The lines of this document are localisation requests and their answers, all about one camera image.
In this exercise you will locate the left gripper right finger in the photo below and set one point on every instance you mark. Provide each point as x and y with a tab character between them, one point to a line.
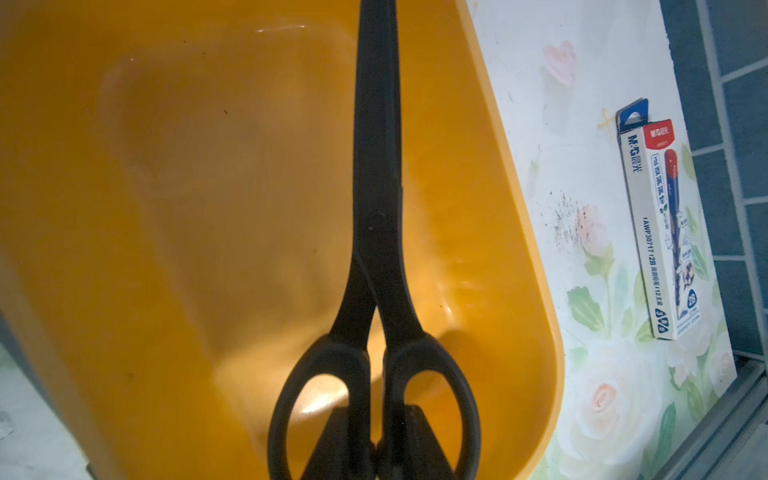
409	449

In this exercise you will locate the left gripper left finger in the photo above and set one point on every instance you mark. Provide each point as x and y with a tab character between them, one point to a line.
343	451

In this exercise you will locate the large all-black scissors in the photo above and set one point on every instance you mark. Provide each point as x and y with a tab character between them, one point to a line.
376	344

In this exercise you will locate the yellow plastic storage box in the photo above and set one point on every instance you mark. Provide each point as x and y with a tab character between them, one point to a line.
176	222

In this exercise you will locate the pencil box white blue red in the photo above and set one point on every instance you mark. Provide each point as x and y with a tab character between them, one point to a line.
652	160

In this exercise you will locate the floral table mat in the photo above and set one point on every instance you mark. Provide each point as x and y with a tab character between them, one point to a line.
560	70

